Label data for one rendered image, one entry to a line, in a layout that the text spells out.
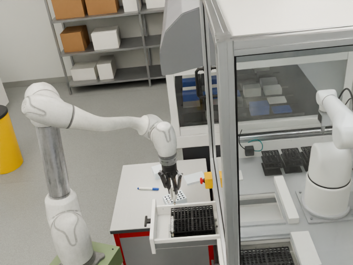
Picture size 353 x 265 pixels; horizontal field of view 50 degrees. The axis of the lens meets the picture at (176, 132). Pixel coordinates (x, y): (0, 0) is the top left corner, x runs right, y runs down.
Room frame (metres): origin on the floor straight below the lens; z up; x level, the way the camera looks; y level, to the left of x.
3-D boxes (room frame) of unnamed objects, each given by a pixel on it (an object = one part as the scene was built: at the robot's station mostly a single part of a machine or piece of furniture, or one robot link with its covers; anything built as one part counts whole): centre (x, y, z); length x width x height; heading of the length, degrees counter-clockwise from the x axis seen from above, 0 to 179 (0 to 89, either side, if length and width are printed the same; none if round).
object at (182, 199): (1.75, 0.06, 0.78); 0.12 x 0.08 x 0.04; 108
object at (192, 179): (1.94, -0.08, 0.77); 0.13 x 0.09 x 0.02; 102
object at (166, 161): (1.53, 0.06, 1.24); 0.09 x 0.09 x 0.06
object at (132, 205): (1.87, 0.13, 0.38); 0.62 x 0.58 x 0.76; 177
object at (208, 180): (1.77, -0.15, 0.88); 0.07 x 0.05 x 0.07; 177
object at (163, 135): (1.54, 0.06, 1.34); 0.13 x 0.11 x 0.16; 20
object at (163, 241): (1.45, -0.04, 0.86); 0.40 x 0.26 x 0.06; 87
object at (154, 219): (1.46, 0.17, 0.87); 0.29 x 0.02 x 0.11; 177
